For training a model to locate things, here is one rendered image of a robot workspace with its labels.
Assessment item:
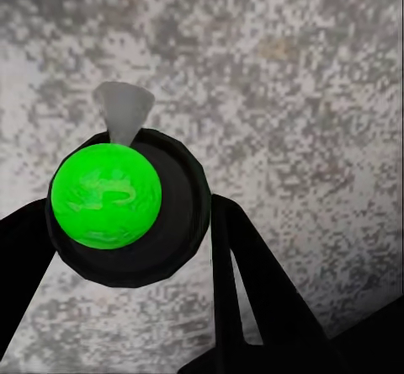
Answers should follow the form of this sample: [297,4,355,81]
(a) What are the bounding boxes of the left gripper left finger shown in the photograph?
[0,198,56,360]

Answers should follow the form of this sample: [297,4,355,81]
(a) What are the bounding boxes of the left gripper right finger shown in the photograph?
[210,194,353,374]

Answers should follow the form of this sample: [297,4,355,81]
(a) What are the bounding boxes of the insectifuge atomizer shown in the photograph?
[45,82,211,288]

